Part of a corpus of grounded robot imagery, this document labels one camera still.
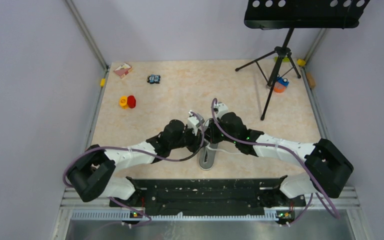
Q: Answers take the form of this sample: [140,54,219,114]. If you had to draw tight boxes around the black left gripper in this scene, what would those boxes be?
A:
[170,124,208,154]

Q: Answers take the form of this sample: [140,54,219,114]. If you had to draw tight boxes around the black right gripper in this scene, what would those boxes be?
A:
[202,116,238,145]

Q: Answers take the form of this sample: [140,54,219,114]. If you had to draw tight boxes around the grey canvas sneaker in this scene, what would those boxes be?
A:
[198,143,218,171]

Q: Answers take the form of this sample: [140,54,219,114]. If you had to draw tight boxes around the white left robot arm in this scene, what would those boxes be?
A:
[63,115,206,207]

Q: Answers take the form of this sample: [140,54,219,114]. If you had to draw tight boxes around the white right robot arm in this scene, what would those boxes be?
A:
[210,112,354,206]

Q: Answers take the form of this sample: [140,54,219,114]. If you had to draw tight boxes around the red round toy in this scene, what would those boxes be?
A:
[127,95,137,109]

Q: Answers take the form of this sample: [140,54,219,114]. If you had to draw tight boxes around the orange blue toy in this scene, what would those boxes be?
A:
[273,77,290,93]

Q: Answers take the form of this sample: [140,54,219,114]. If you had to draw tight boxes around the small black blue toy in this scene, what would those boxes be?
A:
[147,74,161,84]

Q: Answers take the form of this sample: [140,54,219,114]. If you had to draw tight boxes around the yellow round toy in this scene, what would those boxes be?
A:
[119,96,129,109]

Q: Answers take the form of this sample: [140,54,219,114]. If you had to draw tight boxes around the pink and white box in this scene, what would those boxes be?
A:
[113,62,133,79]

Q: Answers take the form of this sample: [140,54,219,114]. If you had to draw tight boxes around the yellow corner clip right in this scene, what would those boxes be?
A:
[296,58,307,67]

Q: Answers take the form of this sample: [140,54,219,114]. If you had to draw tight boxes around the yellow corner clip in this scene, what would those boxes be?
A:
[296,58,307,67]
[100,78,106,88]

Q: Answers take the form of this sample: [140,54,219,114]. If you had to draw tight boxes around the yellow corner clip left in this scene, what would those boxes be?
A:
[100,78,106,88]

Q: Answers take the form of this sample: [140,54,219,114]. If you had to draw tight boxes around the black music stand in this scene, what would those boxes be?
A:
[235,0,371,122]

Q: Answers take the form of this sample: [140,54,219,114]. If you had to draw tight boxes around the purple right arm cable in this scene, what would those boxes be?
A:
[210,97,341,227]

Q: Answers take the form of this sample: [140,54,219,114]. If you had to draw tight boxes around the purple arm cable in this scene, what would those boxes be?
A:
[62,111,207,229]
[210,97,341,227]

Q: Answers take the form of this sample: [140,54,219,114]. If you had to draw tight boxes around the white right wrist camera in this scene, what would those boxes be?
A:
[213,102,229,118]

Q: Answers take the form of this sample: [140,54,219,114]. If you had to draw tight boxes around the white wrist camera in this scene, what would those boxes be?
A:
[213,102,229,118]
[187,110,205,136]

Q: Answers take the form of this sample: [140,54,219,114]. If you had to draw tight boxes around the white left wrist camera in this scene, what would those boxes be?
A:
[187,110,205,136]

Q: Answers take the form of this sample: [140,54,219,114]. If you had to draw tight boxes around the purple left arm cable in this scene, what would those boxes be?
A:
[62,111,207,229]

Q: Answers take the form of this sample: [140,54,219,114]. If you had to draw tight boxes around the white slotted cable duct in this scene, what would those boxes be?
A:
[71,209,279,222]

